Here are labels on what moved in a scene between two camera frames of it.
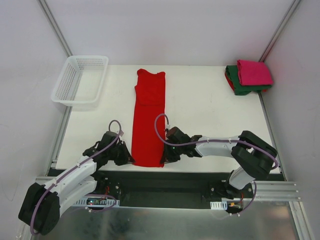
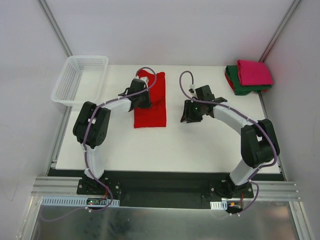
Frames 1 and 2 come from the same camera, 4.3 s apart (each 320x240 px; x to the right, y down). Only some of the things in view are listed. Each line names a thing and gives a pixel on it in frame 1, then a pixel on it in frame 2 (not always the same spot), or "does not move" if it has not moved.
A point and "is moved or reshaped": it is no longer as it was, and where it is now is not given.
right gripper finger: x=166 y=157 → x=184 y=116
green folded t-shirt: x=233 y=77 does not move
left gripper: x=121 y=153 → x=144 y=100
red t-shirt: x=149 y=103 is moved or reshaped
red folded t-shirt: x=229 y=81 does not move
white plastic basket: x=81 y=82 does not move
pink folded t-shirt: x=253 y=73 does not move
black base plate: x=170 y=189 does not move
